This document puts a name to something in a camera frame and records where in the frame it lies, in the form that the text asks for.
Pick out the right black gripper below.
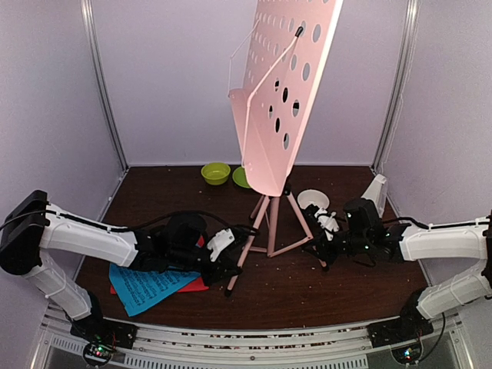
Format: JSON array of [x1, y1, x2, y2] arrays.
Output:
[[301, 228, 371, 266]]

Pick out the white metronome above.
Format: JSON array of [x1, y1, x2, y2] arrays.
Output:
[[361, 174, 388, 218]]

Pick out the right aluminium frame post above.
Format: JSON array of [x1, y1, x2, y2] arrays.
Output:
[[371, 0, 421, 174]]

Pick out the white and navy bowl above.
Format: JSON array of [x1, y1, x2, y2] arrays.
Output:
[[297, 189, 330, 216]]

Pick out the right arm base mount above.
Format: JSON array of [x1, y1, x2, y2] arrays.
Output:
[[367, 301, 434, 348]]

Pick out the green plate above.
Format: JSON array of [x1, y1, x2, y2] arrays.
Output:
[[232, 166, 251, 189]]

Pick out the blue sheet music paper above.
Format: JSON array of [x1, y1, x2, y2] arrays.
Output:
[[109, 264, 200, 317]]

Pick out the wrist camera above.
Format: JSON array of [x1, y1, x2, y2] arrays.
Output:
[[207, 228, 235, 262], [305, 204, 340, 241]]

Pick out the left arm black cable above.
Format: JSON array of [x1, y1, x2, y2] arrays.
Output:
[[0, 210, 231, 235]]

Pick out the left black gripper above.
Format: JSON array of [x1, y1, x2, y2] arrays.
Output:
[[168, 244, 242, 287]]

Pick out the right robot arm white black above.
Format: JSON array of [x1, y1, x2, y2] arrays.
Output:
[[299, 198, 491, 340]]

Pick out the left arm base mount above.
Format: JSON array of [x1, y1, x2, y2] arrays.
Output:
[[65, 308, 138, 349]]

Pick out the pink music stand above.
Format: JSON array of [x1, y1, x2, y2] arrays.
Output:
[[224, 0, 344, 298]]

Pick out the aluminium frame post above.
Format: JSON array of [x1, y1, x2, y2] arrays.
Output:
[[80, 0, 129, 171], [371, 0, 421, 174]]

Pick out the lime green bowl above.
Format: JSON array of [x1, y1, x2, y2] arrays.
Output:
[[201, 162, 231, 185]]

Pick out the left aluminium frame post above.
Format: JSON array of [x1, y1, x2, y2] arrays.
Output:
[[80, 0, 129, 171]]

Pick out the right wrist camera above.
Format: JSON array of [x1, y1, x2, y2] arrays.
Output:
[[305, 204, 340, 241]]

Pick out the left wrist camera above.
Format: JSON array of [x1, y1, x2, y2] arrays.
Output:
[[207, 228, 235, 262]]

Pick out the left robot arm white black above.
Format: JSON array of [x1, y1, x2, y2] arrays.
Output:
[[1, 190, 258, 341]]

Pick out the red sheet music paper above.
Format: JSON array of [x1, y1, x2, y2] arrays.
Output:
[[110, 238, 211, 295]]

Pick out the aluminium front rail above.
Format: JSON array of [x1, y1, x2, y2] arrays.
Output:
[[30, 303, 474, 369]]

